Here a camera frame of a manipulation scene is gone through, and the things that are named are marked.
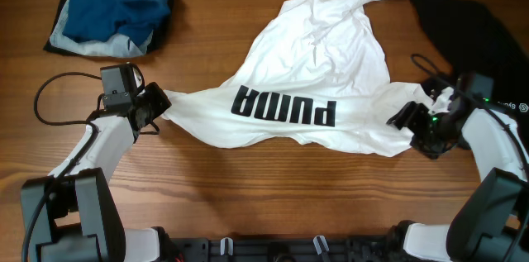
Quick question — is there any white Puma t-shirt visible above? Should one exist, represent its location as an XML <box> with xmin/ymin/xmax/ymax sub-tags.
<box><xmin>164</xmin><ymin>0</ymin><xmax>450</xmax><ymax>157</ymax></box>

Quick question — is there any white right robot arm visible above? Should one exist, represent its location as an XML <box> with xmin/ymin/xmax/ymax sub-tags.
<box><xmin>387</xmin><ymin>74</ymin><xmax>528</xmax><ymax>261</ymax></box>

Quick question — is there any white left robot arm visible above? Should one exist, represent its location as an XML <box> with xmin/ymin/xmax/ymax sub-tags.
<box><xmin>21</xmin><ymin>63</ymin><xmax>179</xmax><ymax>261</ymax></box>

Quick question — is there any black folded garment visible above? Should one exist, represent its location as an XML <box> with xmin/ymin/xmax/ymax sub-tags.
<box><xmin>43</xmin><ymin>0</ymin><xmax>175</xmax><ymax>58</ymax></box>

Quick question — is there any black garment with logo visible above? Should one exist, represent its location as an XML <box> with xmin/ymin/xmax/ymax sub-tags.
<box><xmin>409</xmin><ymin>0</ymin><xmax>528</xmax><ymax>144</ymax></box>

